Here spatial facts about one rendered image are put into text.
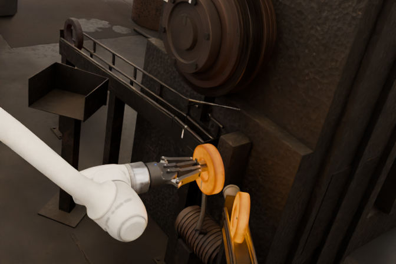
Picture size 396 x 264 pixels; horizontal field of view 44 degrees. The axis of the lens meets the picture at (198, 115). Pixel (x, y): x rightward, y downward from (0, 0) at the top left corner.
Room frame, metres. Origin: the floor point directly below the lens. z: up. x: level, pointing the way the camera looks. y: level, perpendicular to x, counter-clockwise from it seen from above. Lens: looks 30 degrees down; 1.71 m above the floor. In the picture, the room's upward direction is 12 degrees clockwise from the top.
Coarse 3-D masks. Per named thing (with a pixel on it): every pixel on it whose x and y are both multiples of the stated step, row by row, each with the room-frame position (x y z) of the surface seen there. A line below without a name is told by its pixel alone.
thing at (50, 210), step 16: (64, 64) 1.92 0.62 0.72; (32, 80) 1.76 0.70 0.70; (48, 80) 1.87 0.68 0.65; (64, 80) 1.92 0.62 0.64; (80, 80) 1.90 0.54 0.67; (96, 80) 1.88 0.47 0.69; (32, 96) 1.76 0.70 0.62; (48, 96) 1.84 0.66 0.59; (64, 96) 1.86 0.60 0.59; (80, 96) 1.88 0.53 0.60; (96, 96) 1.77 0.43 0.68; (48, 112) 1.71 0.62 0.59; (64, 112) 1.72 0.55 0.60; (80, 112) 1.74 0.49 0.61; (64, 128) 1.77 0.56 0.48; (80, 128) 1.81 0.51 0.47; (64, 144) 1.77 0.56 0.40; (64, 192) 1.77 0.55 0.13; (48, 208) 1.77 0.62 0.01; (64, 208) 1.77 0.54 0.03; (80, 208) 1.81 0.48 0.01; (64, 224) 1.69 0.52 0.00
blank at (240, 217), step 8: (240, 192) 1.21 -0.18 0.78; (240, 200) 1.16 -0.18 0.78; (248, 200) 1.17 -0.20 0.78; (240, 208) 1.13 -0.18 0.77; (248, 208) 1.14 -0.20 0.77; (232, 216) 1.21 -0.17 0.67; (240, 216) 1.12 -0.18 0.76; (248, 216) 1.12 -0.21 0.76; (232, 224) 1.17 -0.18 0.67; (240, 224) 1.10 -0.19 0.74; (232, 232) 1.13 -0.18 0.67; (240, 232) 1.10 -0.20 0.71; (240, 240) 1.10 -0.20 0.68
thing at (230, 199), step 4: (228, 196) 1.25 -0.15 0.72; (232, 196) 1.25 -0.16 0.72; (228, 200) 1.25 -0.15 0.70; (232, 200) 1.25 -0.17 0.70; (224, 204) 1.25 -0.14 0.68; (228, 204) 1.25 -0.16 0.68; (232, 204) 1.25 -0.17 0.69; (228, 208) 1.25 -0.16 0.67; (232, 208) 1.25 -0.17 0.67; (228, 212) 1.24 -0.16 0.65
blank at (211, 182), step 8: (208, 144) 1.24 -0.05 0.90; (200, 152) 1.24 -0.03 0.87; (208, 152) 1.20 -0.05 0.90; (216, 152) 1.21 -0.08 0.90; (208, 160) 1.19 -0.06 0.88; (216, 160) 1.18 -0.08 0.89; (208, 168) 1.19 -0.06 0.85; (216, 168) 1.16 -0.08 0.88; (208, 176) 1.23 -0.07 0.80; (216, 176) 1.15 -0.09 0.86; (224, 176) 1.16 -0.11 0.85; (200, 184) 1.21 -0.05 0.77; (208, 184) 1.18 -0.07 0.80; (216, 184) 1.15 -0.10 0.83; (208, 192) 1.17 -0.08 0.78; (216, 192) 1.16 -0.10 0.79
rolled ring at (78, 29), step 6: (72, 18) 2.45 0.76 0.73; (66, 24) 2.47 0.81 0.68; (72, 24) 2.42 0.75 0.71; (78, 24) 2.41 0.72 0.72; (66, 30) 2.48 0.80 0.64; (78, 30) 2.39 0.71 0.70; (66, 36) 2.47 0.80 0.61; (78, 36) 2.37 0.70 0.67; (72, 42) 2.46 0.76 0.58; (78, 42) 2.37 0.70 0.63; (78, 48) 2.38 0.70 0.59
